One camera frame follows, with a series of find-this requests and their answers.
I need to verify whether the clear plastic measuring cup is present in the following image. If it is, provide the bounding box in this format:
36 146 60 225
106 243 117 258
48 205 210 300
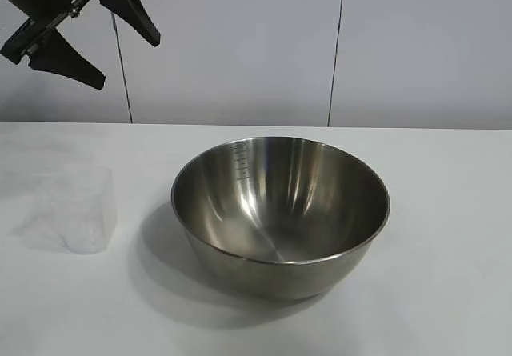
7 163 117 256

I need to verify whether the stainless steel mixing bowl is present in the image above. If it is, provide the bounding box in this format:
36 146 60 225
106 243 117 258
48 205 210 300
170 135 392 302

